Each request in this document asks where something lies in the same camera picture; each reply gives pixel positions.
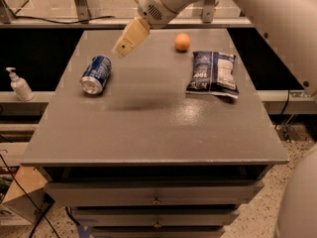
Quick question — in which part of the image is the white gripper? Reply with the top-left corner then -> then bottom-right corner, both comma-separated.
112,0 -> 194,56

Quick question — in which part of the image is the blue pepsi can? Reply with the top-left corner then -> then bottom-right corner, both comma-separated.
80,56 -> 112,95

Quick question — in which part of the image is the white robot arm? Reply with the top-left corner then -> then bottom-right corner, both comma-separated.
114,0 -> 317,238

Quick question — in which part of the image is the orange fruit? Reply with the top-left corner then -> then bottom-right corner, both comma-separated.
174,34 -> 190,52

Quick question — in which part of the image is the blue white chip bag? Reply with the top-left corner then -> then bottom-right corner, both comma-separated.
186,51 -> 239,99

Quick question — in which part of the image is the grey drawer cabinet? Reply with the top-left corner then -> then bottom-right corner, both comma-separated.
22,30 -> 288,238

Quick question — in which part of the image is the white pump dispenser bottle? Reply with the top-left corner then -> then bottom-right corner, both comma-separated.
6,67 -> 34,102

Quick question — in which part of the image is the cardboard box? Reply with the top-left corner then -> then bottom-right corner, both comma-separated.
0,167 -> 47,226

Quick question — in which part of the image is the metal bracket left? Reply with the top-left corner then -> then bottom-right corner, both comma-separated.
74,0 -> 102,22

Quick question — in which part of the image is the metal bracket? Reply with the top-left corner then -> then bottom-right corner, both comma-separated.
74,0 -> 102,22
192,0 -> 219,23

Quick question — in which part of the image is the metal bracket right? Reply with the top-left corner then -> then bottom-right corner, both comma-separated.
192,0 -> 219,23

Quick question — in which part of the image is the black cable on shelf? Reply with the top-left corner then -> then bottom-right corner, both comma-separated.
0,0 -> 116,26

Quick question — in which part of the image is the black cable on floor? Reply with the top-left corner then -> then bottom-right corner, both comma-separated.
0,154 -> 62,238

